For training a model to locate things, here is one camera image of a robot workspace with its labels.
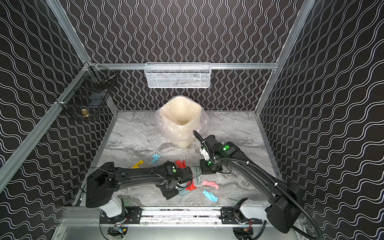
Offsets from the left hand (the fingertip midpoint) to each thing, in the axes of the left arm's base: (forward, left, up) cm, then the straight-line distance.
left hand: (171, 196), depth 75 cm
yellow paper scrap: (+18, +24, -4) cm, 31 cm away
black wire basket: (+49, +56, +24) cm, 78 cm away
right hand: (+10, -16, +8) cm, 21 cm away
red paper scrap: (+1, -10, +12) cm, 16 cm away
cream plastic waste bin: (+46, -1, +10) cm, 47 cm away
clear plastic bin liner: (+39, -16, +12) cm, 44 cm away
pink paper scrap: (+9, -21, -6) cm, 24 cm away
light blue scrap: (+3, -20, -5) cm, 21 cm away
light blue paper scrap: (+24, +14, -4) cm, 28 cm away
